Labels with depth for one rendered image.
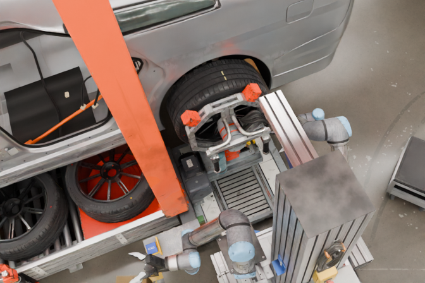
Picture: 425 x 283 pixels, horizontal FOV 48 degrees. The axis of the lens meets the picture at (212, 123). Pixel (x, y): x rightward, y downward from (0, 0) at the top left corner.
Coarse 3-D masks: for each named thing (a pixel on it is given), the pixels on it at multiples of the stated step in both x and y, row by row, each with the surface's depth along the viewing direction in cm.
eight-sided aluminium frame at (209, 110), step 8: (232, 96) 293; (240, 96) 293; (208, 104) 292; (216, 104) 292; (224, 104) 291; (232, 104) 291; (240, 104) 294; (248, 104) 297; (256, 104) 302; (200, 112) 294; (208, 112) 289; (216, 112) 292; (192, 128) 298; (248, 128) 332; (256, 128) 328; (192, 136) 305; (192, 144) 313; (200, 144) 326; (208, 144) 330; (216, 144) 334
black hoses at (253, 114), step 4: (252, 112) 295; (256, 112) 296; (260, 112) 298; (244, 116) 299; (248, 116) 296; (252, 116) 294; (256, 116) 293; (260, 116) 295; (264, 116) 300; (240, 120) 300; (244, 120) 298; (248, 120) 296; (252, 120) 293; (256, 120) 293; (260, 120) 293; (264, 120) 297; (244, 124) 299; (264, 124) 297; (268, 124) 298
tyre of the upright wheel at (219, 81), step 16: (208, 64) 300; (224, 64) 301; (240, 64) 307; (192, 80) 297; (208, 80) 294; (224, 80) 293; (240, 80) 295; (256, 80) 306; (176, 96) 304; (192, 96) 294; (208, 96) 290; (176, 112) 303; (176, 128) 308
